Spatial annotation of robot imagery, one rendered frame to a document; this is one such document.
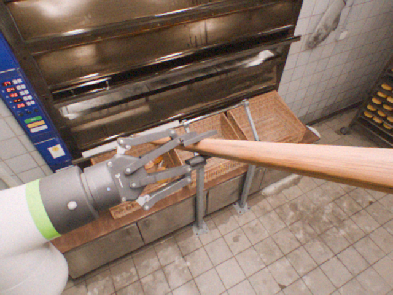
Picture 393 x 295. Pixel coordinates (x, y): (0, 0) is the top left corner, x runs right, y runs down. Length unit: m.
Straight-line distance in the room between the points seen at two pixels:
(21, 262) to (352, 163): 0.43
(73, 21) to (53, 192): 1.26
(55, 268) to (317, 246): 2.40
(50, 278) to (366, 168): 0.46
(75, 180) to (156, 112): 1.66
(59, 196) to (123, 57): 1.38
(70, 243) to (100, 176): 1.65
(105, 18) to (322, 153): 1.47
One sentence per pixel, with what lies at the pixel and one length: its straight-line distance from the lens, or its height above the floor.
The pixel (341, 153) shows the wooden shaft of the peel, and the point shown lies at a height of 2.17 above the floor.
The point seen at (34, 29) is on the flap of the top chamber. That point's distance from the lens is 1.60.
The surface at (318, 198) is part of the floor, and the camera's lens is 2.96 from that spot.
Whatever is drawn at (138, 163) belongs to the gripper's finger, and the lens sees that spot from 0.43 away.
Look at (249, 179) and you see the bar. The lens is 2.23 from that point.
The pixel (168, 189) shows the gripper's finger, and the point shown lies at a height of 1.93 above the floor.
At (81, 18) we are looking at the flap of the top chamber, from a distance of 1.59.
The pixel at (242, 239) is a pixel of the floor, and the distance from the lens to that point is 2.53.
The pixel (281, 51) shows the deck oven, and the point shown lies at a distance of 2.47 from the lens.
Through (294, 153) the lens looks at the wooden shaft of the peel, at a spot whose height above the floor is 2.13.
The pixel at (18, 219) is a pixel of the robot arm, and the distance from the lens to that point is 0.42.
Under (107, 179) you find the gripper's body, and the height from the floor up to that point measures 1.99.
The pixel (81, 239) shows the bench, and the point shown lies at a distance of 2.03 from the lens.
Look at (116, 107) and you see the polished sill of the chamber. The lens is 1.89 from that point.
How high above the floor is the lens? 2.31
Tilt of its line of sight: 48 degrees down
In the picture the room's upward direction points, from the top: straight up
